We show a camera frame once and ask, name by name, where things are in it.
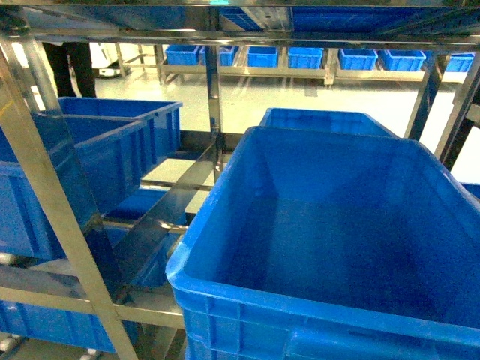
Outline blue crate left shelf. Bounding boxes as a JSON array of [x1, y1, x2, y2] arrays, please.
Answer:
[[0, 112, 155, 261]]

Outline steel flow rack shelf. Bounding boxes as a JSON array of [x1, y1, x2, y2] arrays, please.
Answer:
[[1, 1, 479, 359]]

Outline large blue crate foreground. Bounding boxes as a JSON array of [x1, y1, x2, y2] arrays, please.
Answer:
[[166, 127, 479, 359]]

